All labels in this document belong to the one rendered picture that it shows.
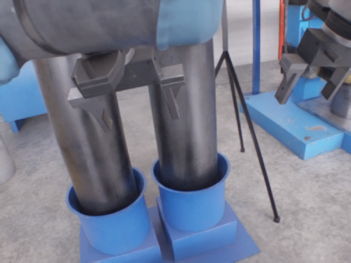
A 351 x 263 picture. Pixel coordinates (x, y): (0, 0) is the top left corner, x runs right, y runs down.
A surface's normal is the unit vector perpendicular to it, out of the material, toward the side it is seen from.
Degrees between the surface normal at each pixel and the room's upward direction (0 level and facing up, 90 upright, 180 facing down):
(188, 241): 90
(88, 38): 135
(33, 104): 90
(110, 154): 90
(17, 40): 121
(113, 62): 25
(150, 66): 114
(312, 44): 83
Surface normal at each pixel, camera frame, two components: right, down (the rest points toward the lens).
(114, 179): 0.66, 0.30
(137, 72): 0.06, 0.79
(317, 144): 0.29, 0.44
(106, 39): -0.13, 0.96
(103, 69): -0.21, -0.59
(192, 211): -0.04, 0.48
